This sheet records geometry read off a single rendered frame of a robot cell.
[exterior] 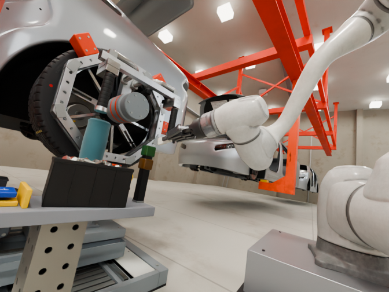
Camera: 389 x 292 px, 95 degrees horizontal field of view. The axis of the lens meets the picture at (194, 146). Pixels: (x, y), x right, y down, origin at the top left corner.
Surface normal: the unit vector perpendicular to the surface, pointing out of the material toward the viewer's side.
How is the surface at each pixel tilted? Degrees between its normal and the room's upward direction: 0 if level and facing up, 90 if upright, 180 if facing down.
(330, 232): 98
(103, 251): 90
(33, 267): 90
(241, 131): 146
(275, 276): 90
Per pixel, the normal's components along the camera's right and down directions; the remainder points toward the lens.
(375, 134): -0.54, -0.22
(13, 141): 0.83, 0.04
